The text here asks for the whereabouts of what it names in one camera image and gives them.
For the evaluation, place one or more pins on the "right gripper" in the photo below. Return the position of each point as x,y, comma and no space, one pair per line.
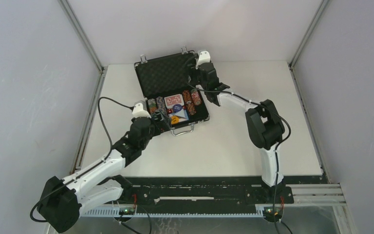
196,72

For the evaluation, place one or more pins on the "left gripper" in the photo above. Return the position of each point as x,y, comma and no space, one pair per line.
158,126

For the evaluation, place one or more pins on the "blue white card box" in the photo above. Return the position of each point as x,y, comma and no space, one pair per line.
182,115

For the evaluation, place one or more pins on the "black aluminium poker case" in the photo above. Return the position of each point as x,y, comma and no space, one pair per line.
166,76

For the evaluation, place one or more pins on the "orange big blind button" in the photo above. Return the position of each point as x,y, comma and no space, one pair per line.
174,120

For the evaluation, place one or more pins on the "blue small blind button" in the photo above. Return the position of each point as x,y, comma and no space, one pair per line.
177,108

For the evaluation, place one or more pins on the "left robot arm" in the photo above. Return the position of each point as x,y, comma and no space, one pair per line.
64,201

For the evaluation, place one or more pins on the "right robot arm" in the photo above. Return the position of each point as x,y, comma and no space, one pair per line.
265,126

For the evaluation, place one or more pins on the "red green chip stack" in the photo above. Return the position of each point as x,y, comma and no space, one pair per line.
195,97

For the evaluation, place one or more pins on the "brown orange chip stack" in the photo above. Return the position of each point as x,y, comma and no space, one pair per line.
189,102

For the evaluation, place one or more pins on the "blue grey chip stack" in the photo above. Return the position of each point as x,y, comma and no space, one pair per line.
161,106

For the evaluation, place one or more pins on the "red playing card deck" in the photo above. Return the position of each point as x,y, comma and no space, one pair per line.
170,101

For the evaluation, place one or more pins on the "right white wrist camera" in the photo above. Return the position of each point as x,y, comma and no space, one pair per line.
203,56

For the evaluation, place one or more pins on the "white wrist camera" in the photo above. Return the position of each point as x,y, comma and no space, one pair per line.
140,110
203,56

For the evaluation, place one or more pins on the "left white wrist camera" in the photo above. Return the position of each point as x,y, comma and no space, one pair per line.
140,110

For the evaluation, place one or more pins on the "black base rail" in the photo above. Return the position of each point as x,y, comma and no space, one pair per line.
202,194

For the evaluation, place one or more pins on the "white cable duct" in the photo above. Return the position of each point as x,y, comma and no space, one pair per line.
109,211

